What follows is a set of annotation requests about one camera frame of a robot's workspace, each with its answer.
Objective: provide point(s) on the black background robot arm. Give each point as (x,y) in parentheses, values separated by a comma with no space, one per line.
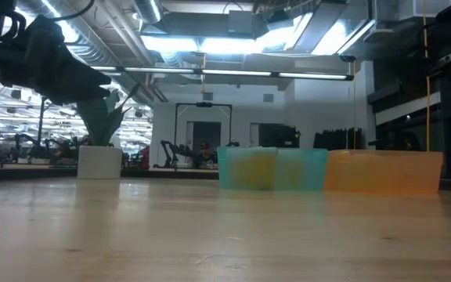
(167,152)

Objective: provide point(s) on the teal translucent plastic bin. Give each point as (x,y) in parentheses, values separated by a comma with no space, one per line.
(311,168)

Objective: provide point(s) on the orange translucent plastic bin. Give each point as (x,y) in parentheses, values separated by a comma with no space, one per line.
(386,172)

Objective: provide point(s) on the green artificial plant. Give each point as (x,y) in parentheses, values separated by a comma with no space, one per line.
(100,121)

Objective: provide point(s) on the white plant pot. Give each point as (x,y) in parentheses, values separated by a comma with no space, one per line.
(100,162)

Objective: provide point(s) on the person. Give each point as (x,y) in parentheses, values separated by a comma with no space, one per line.
(205,158)

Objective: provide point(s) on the long ceiling light bar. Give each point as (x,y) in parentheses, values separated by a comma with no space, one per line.
(233,73)

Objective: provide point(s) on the black background cabinet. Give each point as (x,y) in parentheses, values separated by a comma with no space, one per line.
(278,136)

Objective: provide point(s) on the black background panels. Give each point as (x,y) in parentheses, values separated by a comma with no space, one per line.
(337,139)

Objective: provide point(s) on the black aluminium table frame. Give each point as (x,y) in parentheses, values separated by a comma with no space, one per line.
(163,174)

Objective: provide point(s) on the black background gantry frame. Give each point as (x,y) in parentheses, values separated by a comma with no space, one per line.
(204,104)

